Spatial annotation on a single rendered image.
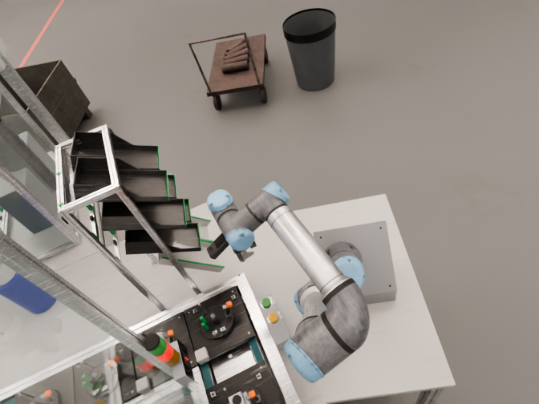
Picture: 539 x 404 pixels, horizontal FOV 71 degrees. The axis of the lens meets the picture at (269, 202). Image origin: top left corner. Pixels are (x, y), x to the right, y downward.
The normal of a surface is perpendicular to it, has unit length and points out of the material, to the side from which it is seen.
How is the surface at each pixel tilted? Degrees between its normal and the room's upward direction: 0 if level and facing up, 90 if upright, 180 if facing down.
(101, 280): 0
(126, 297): 0
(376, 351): 0
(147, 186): 25
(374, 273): 44
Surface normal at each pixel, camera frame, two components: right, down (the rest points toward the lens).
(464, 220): -0.19, -0.62
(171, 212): 0.22, -0.69
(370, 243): -0.10, 0.09
